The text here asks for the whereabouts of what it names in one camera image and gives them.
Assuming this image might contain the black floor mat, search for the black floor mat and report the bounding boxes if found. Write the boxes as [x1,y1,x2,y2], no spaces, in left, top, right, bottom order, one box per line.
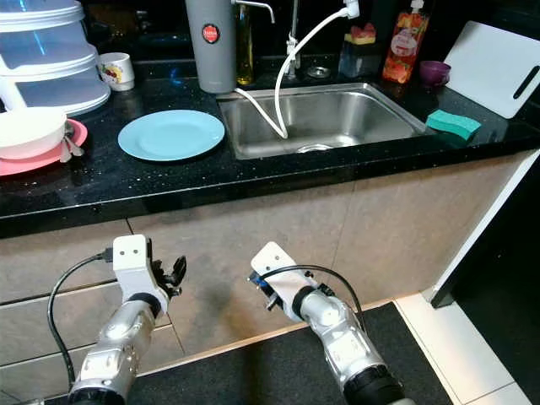
[160,300,456,405]

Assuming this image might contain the beige cabinet drawer front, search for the beige cabinet drawer front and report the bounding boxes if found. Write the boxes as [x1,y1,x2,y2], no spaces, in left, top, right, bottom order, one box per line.
[0,219,134,305]
[0,285,115,372]

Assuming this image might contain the light blue plate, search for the light blue plate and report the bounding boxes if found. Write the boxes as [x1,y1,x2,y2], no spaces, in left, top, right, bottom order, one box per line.
[118,110,226,162]

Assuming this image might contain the metal sink drain strainer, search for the metal sink drain strainer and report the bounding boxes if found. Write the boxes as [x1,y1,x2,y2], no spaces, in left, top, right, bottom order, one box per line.
[295,143,337,154]

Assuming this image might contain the pink plate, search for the pink plate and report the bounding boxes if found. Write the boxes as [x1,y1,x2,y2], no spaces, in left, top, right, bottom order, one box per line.
[0,119,89,178]

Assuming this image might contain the stainless steel sink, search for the stainless steel sink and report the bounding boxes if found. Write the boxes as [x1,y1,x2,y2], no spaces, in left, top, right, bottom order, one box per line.
[215,81,438,160]

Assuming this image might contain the grey water filter canister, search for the grey water filter canister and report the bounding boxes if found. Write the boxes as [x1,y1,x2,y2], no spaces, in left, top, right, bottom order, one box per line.
[185,0,237,94]

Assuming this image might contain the white printed mug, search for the white printed mug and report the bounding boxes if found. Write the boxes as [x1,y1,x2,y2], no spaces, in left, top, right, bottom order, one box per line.
[98,52,136,91]

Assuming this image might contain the yellow oil bottle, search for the yellow oil bottle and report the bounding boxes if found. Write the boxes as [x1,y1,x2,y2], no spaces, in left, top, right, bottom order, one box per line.
[235,0,256,87]

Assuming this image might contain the white cabinet end panel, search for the white cabinet end panel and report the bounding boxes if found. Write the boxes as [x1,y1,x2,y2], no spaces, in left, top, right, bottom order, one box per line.
[429,154,540,306]

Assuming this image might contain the white tiered food container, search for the white tiered food container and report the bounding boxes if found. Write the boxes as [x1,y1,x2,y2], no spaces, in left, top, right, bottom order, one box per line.
[0,0,112,117]

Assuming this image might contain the clear sponge holder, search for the clear sponge holder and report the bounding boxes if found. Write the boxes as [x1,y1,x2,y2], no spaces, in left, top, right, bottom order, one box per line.
[337,40,381,77]

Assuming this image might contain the chrome sink faucet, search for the chrome sink faucet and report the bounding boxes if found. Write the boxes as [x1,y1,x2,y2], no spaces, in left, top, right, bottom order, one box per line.
[285,0,303,73]

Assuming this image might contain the green sponge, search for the green sponge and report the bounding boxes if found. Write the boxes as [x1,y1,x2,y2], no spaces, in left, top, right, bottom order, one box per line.
[426,110,483,141]

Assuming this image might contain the chrome filter spout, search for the chrome filter spout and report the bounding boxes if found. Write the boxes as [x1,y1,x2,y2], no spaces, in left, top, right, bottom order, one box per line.
[235,0,276,24]

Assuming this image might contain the red and yellow sponge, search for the red and yellow sponge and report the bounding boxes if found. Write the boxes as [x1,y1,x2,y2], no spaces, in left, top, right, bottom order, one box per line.
[346,23,379,45]

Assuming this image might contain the purple cup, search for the purple cup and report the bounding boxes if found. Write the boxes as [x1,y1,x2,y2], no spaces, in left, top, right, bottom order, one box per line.
[420,59,454,85]

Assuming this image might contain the peach dish soap bottle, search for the peach dish soap bottle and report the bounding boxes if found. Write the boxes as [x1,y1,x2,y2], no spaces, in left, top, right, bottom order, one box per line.
[382,0,431,83]

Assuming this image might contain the white cutting board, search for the white cutting board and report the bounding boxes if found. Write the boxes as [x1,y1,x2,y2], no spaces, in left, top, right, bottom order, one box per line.
[444,19,540,120]

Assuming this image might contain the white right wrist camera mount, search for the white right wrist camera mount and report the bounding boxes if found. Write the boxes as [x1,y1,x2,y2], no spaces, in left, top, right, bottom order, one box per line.
[250,241,317,317]

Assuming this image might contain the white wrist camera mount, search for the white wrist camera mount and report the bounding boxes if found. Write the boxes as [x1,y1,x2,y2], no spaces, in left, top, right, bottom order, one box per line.
[114,235,168,312]
[250,241,317,317]

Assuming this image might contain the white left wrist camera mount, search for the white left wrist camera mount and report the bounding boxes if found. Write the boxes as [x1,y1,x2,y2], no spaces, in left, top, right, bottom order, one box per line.
[114,235,168,312]

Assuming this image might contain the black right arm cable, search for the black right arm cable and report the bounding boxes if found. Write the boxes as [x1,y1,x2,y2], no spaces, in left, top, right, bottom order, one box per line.
[262,264,368,334]

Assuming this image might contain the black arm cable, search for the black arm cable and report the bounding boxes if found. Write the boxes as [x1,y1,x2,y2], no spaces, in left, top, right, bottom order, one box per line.
[262,264,368,334]
[48,247,117,397]

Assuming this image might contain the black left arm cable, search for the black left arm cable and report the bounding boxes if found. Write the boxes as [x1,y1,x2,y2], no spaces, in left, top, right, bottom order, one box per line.
[48,247,117,397]

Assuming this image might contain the white flexible hose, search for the white flexible hose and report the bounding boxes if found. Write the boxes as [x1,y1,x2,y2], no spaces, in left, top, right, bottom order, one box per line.
[233,0,361,138]

